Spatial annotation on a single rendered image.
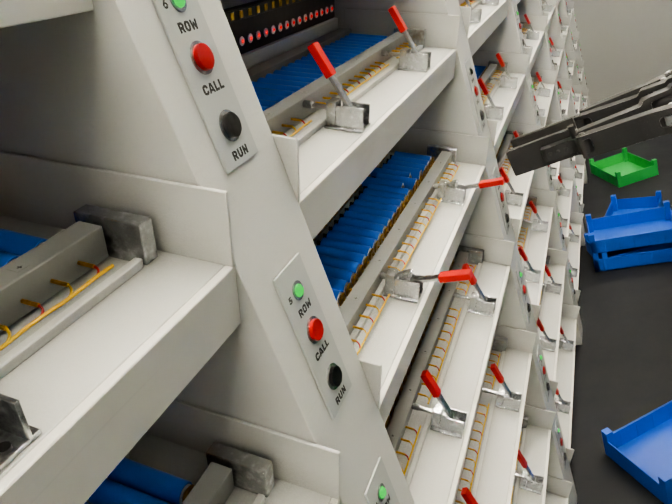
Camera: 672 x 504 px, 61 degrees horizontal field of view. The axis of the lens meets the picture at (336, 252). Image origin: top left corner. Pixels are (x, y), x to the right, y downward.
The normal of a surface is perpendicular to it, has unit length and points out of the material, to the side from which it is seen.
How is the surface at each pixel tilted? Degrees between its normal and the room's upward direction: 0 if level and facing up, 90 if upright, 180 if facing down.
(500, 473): 21
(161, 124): 90
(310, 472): 90
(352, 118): 90
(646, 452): 0
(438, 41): 90
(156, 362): 111
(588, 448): 0
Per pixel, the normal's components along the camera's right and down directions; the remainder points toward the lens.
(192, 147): 0.87, -0.13
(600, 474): -0.32, -0.87
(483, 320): 0.00, -0.86
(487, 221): -0.36, 0.47
